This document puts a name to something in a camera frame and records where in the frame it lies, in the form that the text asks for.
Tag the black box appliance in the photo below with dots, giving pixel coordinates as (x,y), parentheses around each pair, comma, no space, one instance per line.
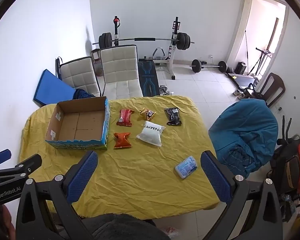
(241,68)

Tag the short barbell with black plates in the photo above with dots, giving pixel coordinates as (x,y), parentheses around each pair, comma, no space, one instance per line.
(196,65)

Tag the brown wooden chair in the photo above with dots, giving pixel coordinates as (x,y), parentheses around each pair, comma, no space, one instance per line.
(272,85)

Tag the yellow snack packet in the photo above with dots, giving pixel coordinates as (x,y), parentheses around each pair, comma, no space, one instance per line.
(148,115)

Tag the orange snack packet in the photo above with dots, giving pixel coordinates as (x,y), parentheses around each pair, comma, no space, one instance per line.
(122,141)

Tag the grey exercise machine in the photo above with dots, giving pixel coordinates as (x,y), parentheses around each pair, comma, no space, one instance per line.
(160,55)

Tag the red snack packet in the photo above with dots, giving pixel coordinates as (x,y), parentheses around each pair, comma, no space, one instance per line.
(125,118)

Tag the white barbell rack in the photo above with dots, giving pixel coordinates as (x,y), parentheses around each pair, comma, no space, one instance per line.
(173,55)

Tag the dark blue cloth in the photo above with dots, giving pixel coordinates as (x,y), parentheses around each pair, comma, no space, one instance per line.
(81,94)

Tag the cardboard box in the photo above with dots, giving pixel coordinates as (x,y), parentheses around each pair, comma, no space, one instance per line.
(77,125)

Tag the brown wooden door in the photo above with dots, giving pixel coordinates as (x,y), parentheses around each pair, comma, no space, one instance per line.
(273,35)

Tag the white padded chair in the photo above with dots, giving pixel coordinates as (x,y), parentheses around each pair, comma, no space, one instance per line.
(77,75)
(118,65)

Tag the white soft packet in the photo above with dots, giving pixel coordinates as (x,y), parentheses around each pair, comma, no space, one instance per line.
(151,133)

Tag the white sneaker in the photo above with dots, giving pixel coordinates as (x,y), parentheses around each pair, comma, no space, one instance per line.
(241,95)
(236,92)

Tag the long barbell with black plates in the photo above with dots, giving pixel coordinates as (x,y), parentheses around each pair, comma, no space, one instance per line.
(145,39)

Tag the chrome dumbbell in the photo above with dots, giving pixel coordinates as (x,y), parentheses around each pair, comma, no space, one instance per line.
(165,90)

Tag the treadmill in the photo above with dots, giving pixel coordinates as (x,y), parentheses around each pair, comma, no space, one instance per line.
(242,80)

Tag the black backpack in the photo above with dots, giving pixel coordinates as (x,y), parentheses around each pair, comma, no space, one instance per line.
(287,170)

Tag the black weight bench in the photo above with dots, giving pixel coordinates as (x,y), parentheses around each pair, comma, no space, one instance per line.
(147,77)

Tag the light blue tissue pack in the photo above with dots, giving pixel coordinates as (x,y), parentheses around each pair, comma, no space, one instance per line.
(186,167)

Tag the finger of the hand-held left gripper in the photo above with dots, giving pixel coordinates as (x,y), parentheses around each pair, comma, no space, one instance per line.
(30,163)
(0,156)

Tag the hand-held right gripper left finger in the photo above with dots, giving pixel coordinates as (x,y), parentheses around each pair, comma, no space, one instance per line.
(82,177)

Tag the white plastic bag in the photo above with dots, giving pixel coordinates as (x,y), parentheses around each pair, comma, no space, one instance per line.
(170,231)

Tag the dark fleece clothing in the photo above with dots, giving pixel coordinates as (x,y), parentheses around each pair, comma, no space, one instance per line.
(120,227)

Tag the yellow tablecloth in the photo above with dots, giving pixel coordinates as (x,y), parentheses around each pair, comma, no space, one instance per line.
(140,180)

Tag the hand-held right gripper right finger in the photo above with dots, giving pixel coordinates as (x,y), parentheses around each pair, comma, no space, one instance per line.
(215,177)

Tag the black foil packet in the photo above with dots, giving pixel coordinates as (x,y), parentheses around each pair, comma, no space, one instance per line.
(173,116)

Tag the blue folded exercise mat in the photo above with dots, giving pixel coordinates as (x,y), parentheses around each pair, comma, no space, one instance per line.
(50,87)

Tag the white door frame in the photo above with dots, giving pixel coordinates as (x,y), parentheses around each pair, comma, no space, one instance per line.
(238,30)

